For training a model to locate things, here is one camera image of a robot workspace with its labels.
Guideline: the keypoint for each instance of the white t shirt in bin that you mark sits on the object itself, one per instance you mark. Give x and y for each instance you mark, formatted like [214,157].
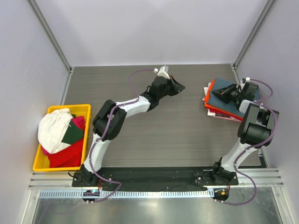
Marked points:
[52,128]

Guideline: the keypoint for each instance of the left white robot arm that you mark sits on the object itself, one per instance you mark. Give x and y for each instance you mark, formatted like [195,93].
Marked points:
[109,120]

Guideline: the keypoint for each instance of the right aluminium frame post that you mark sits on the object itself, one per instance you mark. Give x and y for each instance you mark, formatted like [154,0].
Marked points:
[257,26]

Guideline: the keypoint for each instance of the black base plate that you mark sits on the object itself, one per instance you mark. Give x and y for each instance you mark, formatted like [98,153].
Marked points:
[154,179]

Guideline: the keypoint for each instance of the magenta t shirt in bin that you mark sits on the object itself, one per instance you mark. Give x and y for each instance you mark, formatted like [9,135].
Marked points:
[79,121]

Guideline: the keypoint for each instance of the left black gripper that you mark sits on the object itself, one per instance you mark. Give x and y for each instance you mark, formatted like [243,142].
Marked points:
[177,87]

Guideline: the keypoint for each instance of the aluminium frame post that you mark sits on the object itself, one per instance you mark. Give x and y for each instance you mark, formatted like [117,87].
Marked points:
[257,26]
[40,17]

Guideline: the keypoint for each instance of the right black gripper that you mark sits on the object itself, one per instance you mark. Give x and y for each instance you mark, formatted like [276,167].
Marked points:
[229,92]

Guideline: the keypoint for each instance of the white slotted cable duct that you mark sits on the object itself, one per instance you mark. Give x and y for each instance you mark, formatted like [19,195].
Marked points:
[85,194]

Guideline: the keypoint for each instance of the left aluminium frame post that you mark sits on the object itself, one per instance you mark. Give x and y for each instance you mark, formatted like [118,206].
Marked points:
[40,17]

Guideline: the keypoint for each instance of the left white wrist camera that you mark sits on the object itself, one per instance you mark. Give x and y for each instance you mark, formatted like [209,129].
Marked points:
[162,72]

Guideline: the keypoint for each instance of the orange folded t shirt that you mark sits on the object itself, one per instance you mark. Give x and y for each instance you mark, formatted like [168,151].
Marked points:
[217,110]

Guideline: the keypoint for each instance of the white folded t shirt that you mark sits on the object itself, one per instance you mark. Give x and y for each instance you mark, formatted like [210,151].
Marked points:
[207,92]

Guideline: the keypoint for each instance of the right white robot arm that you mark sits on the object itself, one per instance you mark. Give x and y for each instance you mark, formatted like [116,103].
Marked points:
[257,127]

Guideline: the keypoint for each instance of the red t shirt in bin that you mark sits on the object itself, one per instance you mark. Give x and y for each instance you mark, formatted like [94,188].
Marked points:
[69,157]

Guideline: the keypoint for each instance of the blue-grey t shirt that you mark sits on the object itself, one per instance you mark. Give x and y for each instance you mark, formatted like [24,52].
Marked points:
[230,107]

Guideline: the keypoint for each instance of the dark green t shirt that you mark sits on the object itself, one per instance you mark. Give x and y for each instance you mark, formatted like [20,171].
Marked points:
[72,134]

